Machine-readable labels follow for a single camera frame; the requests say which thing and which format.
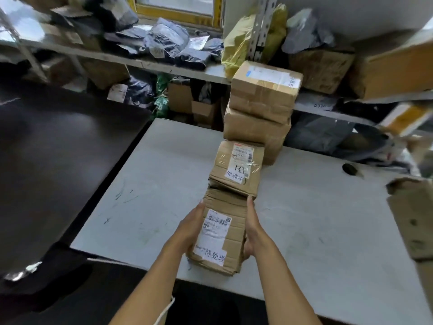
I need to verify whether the person's left forearm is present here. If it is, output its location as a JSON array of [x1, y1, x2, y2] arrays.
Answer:
[[110, 241, 187, 325]]

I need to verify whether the pile of grey mailer bags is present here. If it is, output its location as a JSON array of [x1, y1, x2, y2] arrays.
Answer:
[[51, 0, 139, 51]]

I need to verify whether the taped box handwritten label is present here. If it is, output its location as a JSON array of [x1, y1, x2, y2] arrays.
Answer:
[[208, 140, 266, 200]]

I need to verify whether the green plastic bag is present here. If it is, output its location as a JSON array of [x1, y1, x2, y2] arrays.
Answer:
[[154, 73, 170, 119]]

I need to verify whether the small handwritten cardboard box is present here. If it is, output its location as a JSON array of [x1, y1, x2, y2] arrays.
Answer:
[[289, 47, 356, 95]]

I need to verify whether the person's left hand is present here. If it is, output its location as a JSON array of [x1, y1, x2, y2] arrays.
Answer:
[[168, 200, 206, 257]]

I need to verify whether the person's right forearm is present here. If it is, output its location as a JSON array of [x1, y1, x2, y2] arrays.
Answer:
[[252, 238, 322, 325]]

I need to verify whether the grey metal shelf rack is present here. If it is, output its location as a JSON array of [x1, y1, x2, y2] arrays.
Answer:
[[249, 0, 433, 136], [0, 37, 234, 86]]

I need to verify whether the pile of grey plastic mailers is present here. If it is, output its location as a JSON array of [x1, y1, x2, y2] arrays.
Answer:
[[105, 17, 224, 71]]

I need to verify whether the black plastic mailer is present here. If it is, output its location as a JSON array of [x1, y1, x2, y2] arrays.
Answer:
[[108, 76, 156, 107]]

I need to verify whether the yellow framed window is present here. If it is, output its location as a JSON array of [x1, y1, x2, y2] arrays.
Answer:
[[128, 0, 224, 29]]

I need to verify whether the person's right hand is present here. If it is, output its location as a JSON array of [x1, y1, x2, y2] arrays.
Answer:
[[243, 195, 272, 260]]

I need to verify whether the dark grey plastic mailer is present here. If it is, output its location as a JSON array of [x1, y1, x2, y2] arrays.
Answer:
[[286, 115, 390, 159]]

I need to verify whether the olive yellow bag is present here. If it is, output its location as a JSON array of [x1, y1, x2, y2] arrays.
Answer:
[[221, 4, 288, 78]]

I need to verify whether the crumpled grey plastic bag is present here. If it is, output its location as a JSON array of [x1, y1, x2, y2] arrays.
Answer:
[[281, 8, 336, 55]]

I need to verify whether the large yellow-taped cardboard box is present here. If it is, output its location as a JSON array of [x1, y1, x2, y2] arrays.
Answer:
[[348, 30, 433, 100]]

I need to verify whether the white foam box yellow tape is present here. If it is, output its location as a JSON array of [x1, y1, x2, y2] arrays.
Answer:
[[378, 103, 433, 138]]

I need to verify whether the white neck cord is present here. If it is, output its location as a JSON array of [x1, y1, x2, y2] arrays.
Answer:
[[154, 296, 176, 325]]

